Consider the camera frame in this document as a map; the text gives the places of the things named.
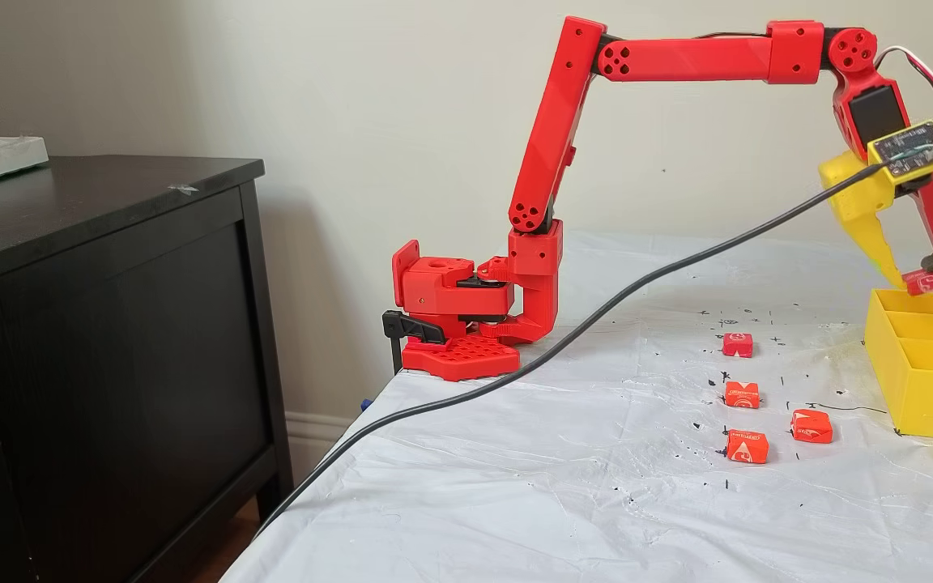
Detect black table clamp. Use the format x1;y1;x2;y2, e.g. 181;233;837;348
381;310;445;375

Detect white baseboard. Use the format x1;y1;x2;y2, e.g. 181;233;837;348
284;411;358;480

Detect white plastic table cover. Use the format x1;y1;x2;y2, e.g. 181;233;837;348
219;233;933;583

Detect black camera cable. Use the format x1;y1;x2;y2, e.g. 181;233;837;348
253;160;893;537

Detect dark wooden cabinet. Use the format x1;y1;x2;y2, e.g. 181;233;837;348
0;155;296;583

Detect camera board in yellow mount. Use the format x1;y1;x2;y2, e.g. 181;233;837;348
867;120;933;179

